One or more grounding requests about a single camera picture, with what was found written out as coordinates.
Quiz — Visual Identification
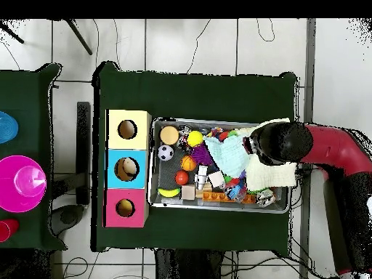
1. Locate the yellow toy banana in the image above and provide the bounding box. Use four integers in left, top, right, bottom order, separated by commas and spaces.
157, 187, 182, 198

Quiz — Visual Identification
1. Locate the cream knitted cloth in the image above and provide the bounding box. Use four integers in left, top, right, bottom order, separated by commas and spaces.
236, 117, 298, 193

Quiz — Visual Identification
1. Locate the mint green knitted cloth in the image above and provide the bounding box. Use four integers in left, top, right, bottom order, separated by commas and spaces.
203, 134, 251, 179

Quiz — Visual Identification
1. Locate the magenta plastic bowl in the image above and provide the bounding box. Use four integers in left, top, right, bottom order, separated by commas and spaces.
0, 154, 47, 214

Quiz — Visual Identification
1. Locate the red plastic cup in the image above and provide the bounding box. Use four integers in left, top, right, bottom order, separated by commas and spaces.
0, 218, 20, 243

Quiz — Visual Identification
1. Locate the smooth orange-red ball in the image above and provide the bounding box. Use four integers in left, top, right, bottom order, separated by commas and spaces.
174, 170, 190, 186

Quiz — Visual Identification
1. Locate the small soccer ball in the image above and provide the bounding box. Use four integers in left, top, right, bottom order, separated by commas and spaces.
157, 144, 174, 161

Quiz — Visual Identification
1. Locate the dark green table cloth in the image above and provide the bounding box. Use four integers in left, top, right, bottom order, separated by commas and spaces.
91, 60, 299, 258
0, 62, 68, 251

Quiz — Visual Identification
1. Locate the blue round disc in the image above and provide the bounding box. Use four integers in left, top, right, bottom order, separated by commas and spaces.
0, 110, 19, 145

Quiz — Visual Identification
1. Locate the round container with orange lid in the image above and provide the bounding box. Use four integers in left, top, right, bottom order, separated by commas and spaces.
159, 125, 180, 146

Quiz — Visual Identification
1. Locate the shallow metal mesh bin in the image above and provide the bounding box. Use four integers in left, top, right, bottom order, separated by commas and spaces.
147, 116, 296, 214

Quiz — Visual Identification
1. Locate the grey round stand base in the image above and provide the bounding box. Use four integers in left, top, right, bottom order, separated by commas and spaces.
50, 203, 86, 236

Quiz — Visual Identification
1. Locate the black tripod leg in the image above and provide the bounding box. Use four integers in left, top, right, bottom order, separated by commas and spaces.
65, 19, 93, 56
0, 23, 25, 44

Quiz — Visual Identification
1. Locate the smooth yellow ball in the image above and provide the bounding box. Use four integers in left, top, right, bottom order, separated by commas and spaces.
186, 129, 205, 148

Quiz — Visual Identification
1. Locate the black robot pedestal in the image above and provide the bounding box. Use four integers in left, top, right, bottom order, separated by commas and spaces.
155, 248, 225, 279

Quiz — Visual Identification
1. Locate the small orange basketball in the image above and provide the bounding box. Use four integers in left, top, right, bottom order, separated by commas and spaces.
179, 155, 198, 171

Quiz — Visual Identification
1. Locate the orange-brown plush toy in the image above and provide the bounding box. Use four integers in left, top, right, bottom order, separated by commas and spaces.
116, 199, 136, 217

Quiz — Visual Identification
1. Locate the orange toy brick plate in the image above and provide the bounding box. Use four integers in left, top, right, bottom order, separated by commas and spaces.
201, 190, 256, 204

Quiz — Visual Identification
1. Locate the black panel stand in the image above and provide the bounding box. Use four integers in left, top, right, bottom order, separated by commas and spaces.
76, 101, 92, 205

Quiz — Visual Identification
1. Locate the wooden box with three holes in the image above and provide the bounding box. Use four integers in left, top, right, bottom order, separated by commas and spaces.
103, 108, 153, 229

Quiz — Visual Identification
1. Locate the plain wooden cube block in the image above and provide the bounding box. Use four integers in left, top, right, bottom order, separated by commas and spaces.
181, 184, 196, 201

